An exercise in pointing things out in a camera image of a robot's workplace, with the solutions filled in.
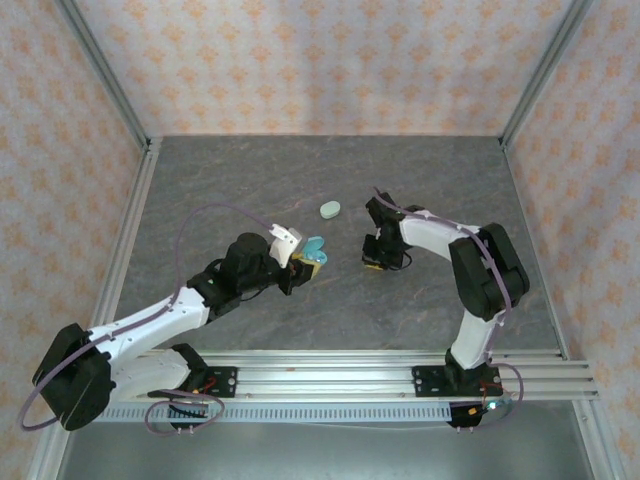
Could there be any aluminium frame post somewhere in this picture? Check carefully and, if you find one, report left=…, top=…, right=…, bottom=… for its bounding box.
left=53, top=0, right=151, bottom=149
left=499, top=0, right=596, bottom=149

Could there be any aluminium table side rail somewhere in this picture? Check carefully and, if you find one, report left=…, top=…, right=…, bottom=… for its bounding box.
left=499, top=137, right=619, bottom=480
left=27, top=137, right=164, bottom=480

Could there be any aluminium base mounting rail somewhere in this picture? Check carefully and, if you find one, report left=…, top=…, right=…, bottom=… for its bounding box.
left=117, top=348, right=600, bottom=402

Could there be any grey metal sheet panel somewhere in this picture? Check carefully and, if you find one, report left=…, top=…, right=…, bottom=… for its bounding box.
left=57, top=402, right=599, bottom=480

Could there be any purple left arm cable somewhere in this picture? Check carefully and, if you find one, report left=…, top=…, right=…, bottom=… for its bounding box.
left=18, top=203, right=276, bottom=432

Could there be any slotted grey cable duct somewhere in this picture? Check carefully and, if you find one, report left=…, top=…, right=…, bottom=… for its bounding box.
left=102, top=403, right=454, bottom=425

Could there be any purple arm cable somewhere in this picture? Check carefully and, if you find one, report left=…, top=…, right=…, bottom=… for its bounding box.
left=18, top=203, right=276, bottom=432
left=370, top=186, right=514, bottom=366

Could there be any teal earbud charging case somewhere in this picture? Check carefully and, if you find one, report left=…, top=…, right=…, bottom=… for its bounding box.
left=299, top=236, right=330, bottom=266

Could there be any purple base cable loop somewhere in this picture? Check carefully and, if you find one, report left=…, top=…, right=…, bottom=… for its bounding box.
left=457, top=363, right=525, bottom=432
left=143, top=389, right=228, bottom=436

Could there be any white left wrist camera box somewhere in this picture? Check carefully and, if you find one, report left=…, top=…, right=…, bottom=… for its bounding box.
left=268, top=223, right=305, bottom=269

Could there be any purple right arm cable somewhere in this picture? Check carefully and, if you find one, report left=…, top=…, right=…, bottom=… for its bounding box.
left=370, top=186, right=514, bottom=366

